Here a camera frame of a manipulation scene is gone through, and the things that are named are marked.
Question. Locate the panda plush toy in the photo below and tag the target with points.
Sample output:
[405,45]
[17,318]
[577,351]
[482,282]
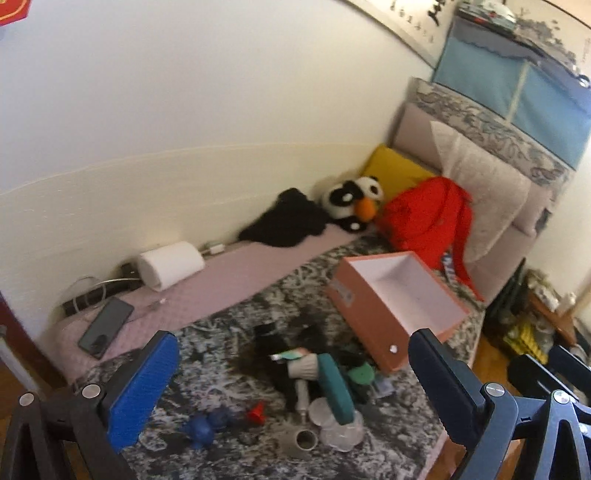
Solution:
[351,198]

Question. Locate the grey patterned blanket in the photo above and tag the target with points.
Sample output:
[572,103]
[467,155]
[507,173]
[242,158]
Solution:
[207,369]

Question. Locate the black fluffy garment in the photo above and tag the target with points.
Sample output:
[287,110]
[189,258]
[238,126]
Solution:
[286,221]

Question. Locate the small red toy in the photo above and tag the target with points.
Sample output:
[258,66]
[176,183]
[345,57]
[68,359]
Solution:
[256,413]

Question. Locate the grey floral headboard cover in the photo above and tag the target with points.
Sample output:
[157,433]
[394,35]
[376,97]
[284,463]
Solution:
[485,124]

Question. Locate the white charger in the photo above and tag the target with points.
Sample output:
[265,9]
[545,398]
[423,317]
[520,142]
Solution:
[213,248]

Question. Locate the wall scroll painting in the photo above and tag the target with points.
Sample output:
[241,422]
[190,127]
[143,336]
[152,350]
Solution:
[415,23]

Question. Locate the dark green bag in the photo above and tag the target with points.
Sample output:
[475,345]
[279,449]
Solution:
[508,295]

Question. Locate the black smartphone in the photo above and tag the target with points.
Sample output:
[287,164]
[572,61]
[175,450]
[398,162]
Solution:
[106,327]

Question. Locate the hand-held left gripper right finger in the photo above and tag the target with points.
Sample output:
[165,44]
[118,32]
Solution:
[443,392]

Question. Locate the yellow black bag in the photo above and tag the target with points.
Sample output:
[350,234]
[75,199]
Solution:
[524,339]

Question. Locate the grey cup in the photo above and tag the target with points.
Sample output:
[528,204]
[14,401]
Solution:
[300,441]

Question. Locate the white fluffy pillow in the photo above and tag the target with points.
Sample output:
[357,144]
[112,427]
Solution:
[485,194]

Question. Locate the black power strip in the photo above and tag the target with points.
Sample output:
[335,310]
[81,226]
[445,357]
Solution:
[97,290]

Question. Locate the blue fabric wardrobe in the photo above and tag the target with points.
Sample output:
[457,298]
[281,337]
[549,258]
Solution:
[485,78]

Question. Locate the wooden nightstand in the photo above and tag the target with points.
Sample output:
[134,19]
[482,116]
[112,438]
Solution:
[549,314]

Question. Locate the blue toy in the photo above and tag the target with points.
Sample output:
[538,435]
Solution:
[205,424]

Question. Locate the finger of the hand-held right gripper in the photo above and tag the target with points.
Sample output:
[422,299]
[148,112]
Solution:
[570,364]
[531,374]

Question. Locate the small clear packet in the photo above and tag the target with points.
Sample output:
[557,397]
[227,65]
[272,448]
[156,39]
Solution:
[383,387]

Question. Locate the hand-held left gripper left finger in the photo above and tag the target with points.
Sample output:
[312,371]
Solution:
[143,392]

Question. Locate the yellow pillow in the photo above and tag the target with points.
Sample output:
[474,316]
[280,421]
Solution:
[392,168]

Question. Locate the red wall ornament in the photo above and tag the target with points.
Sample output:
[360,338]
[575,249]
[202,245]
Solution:
[11,9]

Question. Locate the white toilet paper roll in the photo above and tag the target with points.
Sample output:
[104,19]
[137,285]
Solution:
[171,265]

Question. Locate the beige padded headboard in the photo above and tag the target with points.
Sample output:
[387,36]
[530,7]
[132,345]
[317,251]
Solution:
[415,134]

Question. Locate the blue snack packet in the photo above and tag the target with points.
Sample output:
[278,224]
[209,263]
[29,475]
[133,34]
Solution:
[449,267]

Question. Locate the pink quilted mat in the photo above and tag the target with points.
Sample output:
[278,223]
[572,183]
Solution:
[231,272]

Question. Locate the red backpack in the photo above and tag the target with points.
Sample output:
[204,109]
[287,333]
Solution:
[425,221]

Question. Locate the black cloth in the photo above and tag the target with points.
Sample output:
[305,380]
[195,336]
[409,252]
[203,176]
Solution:
[286,341]

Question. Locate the clear ribbed plastic bottle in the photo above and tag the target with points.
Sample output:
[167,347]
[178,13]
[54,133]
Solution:
[339,434]

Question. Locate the pink cardboard box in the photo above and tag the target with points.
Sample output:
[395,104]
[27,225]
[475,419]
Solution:
[401,300]

